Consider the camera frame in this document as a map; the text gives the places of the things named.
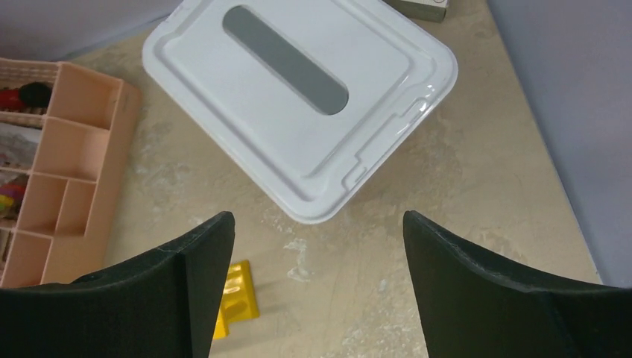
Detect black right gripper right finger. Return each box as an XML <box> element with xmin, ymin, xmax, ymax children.
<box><xmin>402</xmin><ymin>211</ymin><xmax>631</xmax><ymax>357</ymax></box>

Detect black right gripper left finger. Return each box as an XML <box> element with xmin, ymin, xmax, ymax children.
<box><xmin>1</xmin><ymin>211</ymin><xmax>236</xmax><ymax>357</ymax></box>

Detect yellow test tube rack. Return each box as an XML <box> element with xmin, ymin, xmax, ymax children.
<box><xmin>213</xmin><ymin>260</ymin><xmax>260</xmax><ymax>339</ymax></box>

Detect white bin lid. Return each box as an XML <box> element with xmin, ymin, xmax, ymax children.
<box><xmin>142</xmin><ymin>1</ymin><xmax>458</xmax><ymax>224</ymax></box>

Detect bag of coloured markers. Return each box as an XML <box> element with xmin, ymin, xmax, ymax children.
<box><xmin>1</xmin><ymin>172</ymin><xmax>28</xmax><ymax>220</ymax></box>

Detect pink mesh file organizer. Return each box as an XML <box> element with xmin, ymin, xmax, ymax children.
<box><xmin>1</xmin><ymin>59</ymin><xmax>142</xmax><ymax>288</ymax></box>

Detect plastic bag with ruler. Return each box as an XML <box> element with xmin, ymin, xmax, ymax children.
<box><xmin>1</xmin><ymin>123</ymin><xmax>42</xmax><ymax>170</ymax></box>

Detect black round cap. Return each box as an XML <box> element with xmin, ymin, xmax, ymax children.
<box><xmin>18</xmin><ymin>82</ymin><xmax>52</xmax><ymax>108</ymax></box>

